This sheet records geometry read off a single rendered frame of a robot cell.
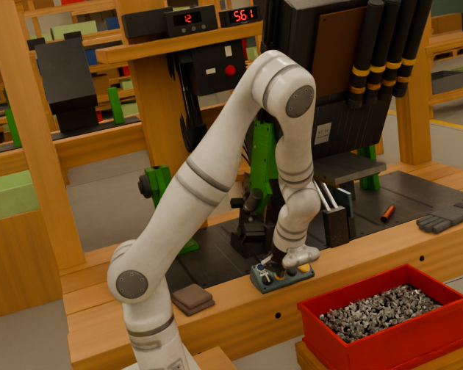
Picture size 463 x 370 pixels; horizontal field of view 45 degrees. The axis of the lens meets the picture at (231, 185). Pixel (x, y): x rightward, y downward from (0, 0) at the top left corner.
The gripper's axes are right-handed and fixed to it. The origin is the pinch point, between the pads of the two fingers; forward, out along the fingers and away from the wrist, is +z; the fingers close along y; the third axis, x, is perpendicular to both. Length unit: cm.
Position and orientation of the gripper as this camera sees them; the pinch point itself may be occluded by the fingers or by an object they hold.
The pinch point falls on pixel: (281, 270)
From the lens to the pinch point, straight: 142.8
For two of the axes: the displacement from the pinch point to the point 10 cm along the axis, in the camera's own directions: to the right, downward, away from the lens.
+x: 3.8, 7.3, -5.7
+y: -9.2, 2.6, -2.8
